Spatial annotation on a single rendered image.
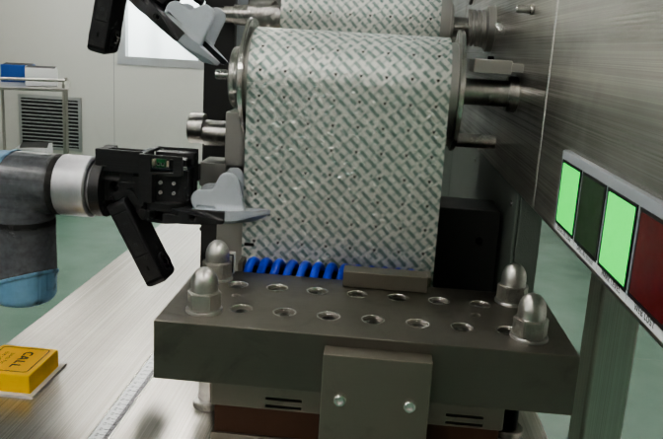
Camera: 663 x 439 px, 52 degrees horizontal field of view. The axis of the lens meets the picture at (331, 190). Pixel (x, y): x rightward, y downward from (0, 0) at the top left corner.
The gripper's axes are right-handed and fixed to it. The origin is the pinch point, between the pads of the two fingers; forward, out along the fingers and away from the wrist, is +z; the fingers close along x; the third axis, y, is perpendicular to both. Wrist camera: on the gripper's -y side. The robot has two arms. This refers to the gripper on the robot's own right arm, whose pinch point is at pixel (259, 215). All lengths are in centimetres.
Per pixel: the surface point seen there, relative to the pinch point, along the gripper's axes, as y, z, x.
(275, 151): 8.1, 1.7, -0.3
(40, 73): -10, -234, 405
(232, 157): 5.8, -5.1, 7.0
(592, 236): 8.4, 29.4, -31.4
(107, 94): -35, -247, 556
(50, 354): -16.5, -22.6, -8.1
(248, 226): -1.3, -1.3, -0.3
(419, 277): -4.1, 19.4, -6.3
